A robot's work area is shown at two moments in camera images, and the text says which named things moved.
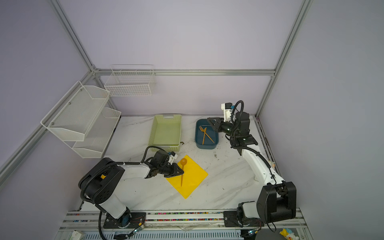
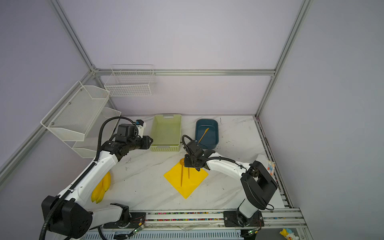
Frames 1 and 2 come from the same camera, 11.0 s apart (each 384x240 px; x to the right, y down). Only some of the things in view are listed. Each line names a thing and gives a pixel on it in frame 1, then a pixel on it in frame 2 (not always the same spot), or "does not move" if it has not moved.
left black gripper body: [165, 169] -> [135, 143]
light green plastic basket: [166, 132] does not move
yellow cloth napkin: [193, 176] does not move
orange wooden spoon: [183, 162] does not move
